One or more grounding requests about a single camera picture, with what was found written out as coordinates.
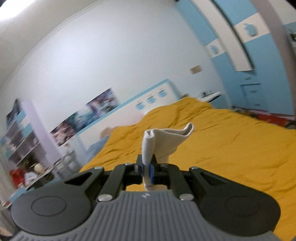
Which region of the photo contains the mustard yellow bed quilt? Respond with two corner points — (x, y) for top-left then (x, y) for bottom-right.
(82, 97), (295, 240)

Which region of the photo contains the white printed t-shirt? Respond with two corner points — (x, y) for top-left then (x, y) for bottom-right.
(142, 123), (194, 191)

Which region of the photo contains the anime poster strip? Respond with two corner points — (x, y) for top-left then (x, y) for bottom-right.
(51, 88), (119, 146)

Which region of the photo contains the blue white wardrobe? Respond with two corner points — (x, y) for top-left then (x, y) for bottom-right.
(176, 1), (295, 115)

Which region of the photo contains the purple bookshelf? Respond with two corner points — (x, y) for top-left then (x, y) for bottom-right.
(1, 99), (61, 203)

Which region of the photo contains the beige wall switch plate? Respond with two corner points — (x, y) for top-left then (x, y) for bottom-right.
(190, 65), (202, 75)

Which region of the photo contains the white blue bed headboard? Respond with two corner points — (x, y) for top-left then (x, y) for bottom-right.
(70, 79), (181, 155)

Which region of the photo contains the white blue nightstand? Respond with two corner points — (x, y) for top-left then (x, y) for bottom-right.
(197, 91), (223, 108)

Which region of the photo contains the cluttered desk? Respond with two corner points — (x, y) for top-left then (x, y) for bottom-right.
(8, 144), (80, 190)

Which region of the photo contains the blue pillow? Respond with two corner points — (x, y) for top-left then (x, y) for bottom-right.
(86, 135), (110, 162)

